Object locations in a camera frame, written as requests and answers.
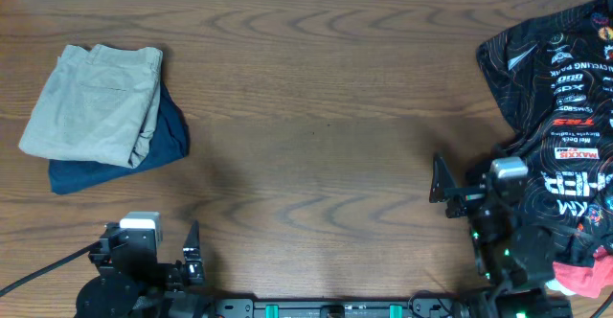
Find khaki beige shorts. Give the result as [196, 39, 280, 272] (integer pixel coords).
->
[19, 44, 163, 169]

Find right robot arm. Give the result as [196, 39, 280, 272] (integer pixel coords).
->
[429, 154, 573, 318]

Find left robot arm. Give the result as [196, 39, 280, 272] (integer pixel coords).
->
[76, 218, 215, 318]

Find folded navy blue shorts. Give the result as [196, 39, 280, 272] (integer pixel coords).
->
[48, 83, 190, 194]

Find red garment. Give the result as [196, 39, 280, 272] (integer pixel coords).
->
[545, 246, 612, 298]

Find black printed cycling jersey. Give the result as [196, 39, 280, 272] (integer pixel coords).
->
[476, 0, 612, 266]

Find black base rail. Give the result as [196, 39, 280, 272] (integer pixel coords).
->
[205, 294, 574, 318]

